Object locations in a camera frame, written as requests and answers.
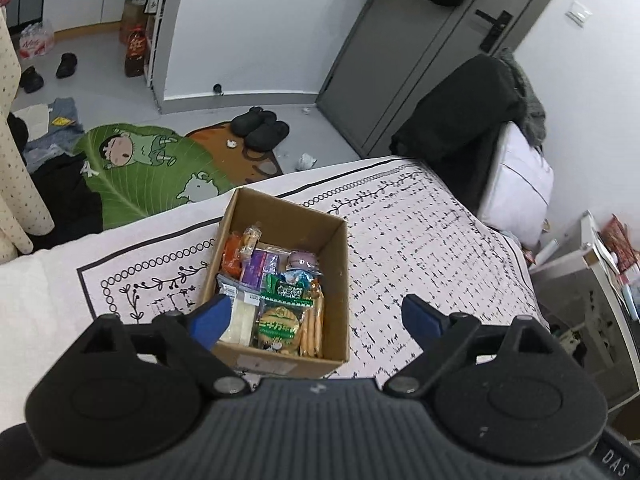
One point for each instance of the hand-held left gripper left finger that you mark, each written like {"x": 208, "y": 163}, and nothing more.
{"x": 212, "y": 317}

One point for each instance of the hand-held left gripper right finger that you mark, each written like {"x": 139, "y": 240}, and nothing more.
{"x": 422, "y": 317}

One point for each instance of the clear white biscuit packet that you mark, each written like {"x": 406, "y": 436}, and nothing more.
{"x": 239, "y": 320}

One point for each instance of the orange and white packet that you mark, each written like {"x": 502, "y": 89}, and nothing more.
{"x": 231, "y": 256}

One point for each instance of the green label cracker packet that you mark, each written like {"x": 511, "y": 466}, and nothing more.
{"x": 280, "y": 330}

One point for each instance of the purple snack packet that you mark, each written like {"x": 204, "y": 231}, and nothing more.
{"x": 260, "y": 267}

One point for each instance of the small clear biscuit packet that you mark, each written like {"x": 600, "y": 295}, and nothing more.
{"x": 251, "y": 239}

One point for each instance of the blue snack packet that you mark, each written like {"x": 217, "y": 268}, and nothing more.
{"x": 298, "y": 278}

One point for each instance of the orange biscuit stick packet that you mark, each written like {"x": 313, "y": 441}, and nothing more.
{"x": 312, "y": 325}

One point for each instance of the clear purple jelly packet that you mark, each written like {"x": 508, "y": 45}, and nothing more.
{"x": 302, "y": 260}

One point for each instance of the black and white printed blanket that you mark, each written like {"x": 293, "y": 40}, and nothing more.
{"x": 425, "y": 240}

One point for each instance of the white side shelf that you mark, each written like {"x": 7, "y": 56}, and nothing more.
{"x": 575, "y": 280}

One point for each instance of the green cartoon rug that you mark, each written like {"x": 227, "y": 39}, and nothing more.
{"x": 140, "y": 175}

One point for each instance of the brown cartoon rug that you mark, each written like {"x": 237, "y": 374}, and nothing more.
{"x": 250, "y": 160}

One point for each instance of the white pillow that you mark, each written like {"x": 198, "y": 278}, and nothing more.
{"x": 520, "y": 185}

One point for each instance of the black cloth pile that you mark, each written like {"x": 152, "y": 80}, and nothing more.
{"x": 65, "y": 200}

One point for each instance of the black slipper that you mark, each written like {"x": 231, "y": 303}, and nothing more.
{"x": 267, "y": 135}
{"x": 252, "y": 120}

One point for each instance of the red printed packet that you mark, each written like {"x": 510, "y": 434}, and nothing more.
{"x": 617, "y": 240}

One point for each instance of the blue jeans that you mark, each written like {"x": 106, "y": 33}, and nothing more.
{"x": 62, "y": 135}

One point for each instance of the grey knitted sweater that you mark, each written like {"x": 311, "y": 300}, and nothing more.
{"x": 530, "y": 105}

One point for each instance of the cream dotted cloth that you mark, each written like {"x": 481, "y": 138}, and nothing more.
{"x": 20, "y": 170}

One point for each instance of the grey door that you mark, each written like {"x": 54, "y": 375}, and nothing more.
{"x": 400, "y": 60}

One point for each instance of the narrow white rack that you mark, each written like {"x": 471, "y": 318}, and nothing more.
{"x": 159, "y": 50}

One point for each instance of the brown soda bottle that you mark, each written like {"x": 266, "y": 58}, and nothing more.
{"x": 136, "y": 52}

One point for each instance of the black shoe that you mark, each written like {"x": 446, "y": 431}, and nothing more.
{"x": 31, "y": 79}
{"x": 66, "y": 64}

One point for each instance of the small brown cardboard box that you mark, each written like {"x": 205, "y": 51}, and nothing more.
{"x": 131, "y": 15}

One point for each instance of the pack of water bottles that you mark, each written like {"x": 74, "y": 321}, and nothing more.
{"x": 36, "y": 42}

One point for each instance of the white light switch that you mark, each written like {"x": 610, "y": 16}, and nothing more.
{"x": 580, "y": 13}

